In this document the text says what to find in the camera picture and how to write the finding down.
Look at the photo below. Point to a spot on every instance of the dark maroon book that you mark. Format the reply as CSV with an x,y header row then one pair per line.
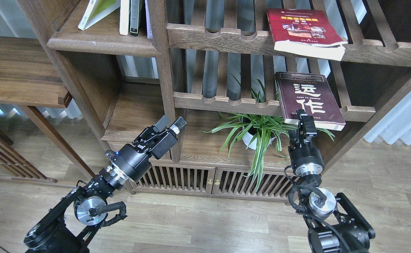
x,y
312,93

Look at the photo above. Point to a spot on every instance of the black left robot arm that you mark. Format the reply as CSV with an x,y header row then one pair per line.
x,y
50,234

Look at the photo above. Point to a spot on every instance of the red book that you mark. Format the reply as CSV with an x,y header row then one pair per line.
x,y
305,33

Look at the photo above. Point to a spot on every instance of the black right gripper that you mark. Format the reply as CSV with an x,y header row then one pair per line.
x,y
305,157

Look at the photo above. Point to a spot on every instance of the dark wooden bookshelf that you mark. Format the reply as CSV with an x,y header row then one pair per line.
x,y
122,83

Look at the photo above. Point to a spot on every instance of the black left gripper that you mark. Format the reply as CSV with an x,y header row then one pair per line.
x,y
131,163

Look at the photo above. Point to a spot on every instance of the wooden side table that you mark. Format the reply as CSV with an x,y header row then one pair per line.
x,y
29,80

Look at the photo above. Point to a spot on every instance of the slatted wooden rack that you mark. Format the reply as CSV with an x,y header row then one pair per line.
x,y
19,168

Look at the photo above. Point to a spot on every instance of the spider plant in white pot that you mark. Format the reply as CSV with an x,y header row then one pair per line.
x,y
261,131

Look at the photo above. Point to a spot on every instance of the white upright book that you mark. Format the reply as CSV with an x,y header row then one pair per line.
x,y
124,17

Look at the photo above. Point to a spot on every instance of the white curtain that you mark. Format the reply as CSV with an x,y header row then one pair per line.
x,y
395,127

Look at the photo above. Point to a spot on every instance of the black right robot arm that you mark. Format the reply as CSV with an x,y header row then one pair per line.
x,y
334,223

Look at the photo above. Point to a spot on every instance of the yellow green book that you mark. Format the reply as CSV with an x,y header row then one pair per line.
x,y
97,10

